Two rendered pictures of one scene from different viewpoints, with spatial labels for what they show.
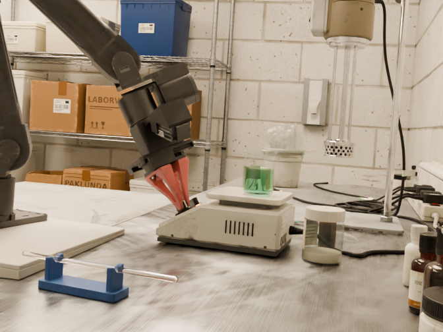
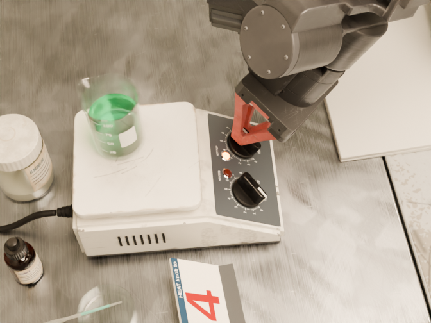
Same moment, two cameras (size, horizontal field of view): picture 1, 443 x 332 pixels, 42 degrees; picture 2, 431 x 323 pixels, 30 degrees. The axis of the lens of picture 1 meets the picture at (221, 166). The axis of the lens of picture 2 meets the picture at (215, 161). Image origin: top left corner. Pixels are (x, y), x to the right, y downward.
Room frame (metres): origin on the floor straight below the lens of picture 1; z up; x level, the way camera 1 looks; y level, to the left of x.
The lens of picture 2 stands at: (1.34, -0.11, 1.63)
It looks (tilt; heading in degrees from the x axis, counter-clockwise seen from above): 58 degrees down; 161
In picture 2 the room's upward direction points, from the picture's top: 3 degrees counter-clockwise
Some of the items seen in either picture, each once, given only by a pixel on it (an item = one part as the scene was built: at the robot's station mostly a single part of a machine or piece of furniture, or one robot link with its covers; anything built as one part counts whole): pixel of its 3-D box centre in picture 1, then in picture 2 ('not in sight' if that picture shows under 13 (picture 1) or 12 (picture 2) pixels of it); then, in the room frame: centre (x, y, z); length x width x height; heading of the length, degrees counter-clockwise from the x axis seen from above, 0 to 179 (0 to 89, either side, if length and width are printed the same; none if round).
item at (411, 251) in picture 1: (416, 255); not in sight; (0.74, -0.26, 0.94); 0.03 x 0.03 x 0.08
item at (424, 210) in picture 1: (425, 202); not in sight; (1.50, -0.54, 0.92); 0.40 x 0.06 x 0.04; 167
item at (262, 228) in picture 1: (234, 220); (167, 179); (0.93, -0.03, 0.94); 0.22 x 0.13 x 0.08; 73
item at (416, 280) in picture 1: (427, 273); not in sight; (0.63, -0.24, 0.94); 0.04 x 0.04 x 0.09
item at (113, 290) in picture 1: (84, 276); not in sight; (0.63, 0.15, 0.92); 0.10 x 0.03 x 0.04; 69
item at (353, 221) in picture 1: (329, 218); not in sight; (1.24, -0.24, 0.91); 0.30 x 0.20 x 0.01; 77
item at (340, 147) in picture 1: (343, 99); not in sight; (1.24, -0.25, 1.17); 0.07 x 0.07 x 0.25
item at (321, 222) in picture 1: (323, 234); (18, 159); (0.85, -0.16, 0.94); 0.06 x 0.06 x 0.08
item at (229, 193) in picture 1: (250, 195); (136, 157); (0.92, -0.05, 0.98); 0.12 x 0.12 x 0.01; 73
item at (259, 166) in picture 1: (260, 172); (111, 116); (0.90, -0.06, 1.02); 0.06 x 0.05 x 0.08; 41
